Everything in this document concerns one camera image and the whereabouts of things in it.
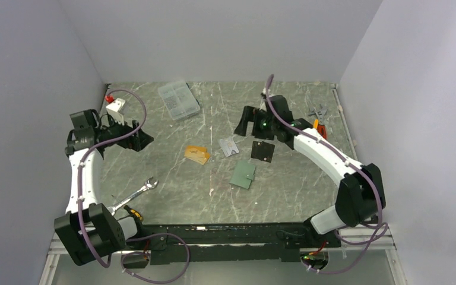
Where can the yellow black screwdriver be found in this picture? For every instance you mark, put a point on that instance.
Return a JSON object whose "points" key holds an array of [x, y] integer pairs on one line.
{"points": [[133, 212]]}

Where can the green card holder wallet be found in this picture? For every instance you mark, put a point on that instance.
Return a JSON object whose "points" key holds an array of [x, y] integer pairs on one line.
{"points": [[243, 175]]}

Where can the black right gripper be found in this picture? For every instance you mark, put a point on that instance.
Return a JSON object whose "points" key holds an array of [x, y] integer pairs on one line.
{"points": [[249, 115]]}

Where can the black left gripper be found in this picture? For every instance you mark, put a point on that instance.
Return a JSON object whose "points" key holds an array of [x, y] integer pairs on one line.
{"points": [[136, 141]]}

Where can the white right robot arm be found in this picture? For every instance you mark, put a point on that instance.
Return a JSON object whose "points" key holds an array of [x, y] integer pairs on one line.
{"points": [[360, 192]]}

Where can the aluminium frame rail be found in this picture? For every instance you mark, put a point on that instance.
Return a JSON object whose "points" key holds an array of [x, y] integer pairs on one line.
{"points": [[359, 260]]}

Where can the red adjustable wrench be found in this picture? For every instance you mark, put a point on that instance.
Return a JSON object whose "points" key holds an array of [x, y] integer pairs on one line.
{"points": [[320, 115]]}

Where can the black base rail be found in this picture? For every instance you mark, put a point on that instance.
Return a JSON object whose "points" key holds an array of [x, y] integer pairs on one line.
{"points": [[283, 241]]}

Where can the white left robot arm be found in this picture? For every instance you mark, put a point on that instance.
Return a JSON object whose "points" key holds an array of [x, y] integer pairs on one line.
{"points": [[89, 230]]}

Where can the silver open-end wrench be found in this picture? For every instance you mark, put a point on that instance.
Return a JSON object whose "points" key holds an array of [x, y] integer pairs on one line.
{"points": [[150, 183]]}

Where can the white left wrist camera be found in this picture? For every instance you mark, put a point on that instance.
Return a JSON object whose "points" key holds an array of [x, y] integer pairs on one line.
{"points": [[116, 108]]}

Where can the clear plastic organizer box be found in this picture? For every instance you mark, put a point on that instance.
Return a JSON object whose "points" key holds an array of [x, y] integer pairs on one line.
{"points": [[179, 100]]}

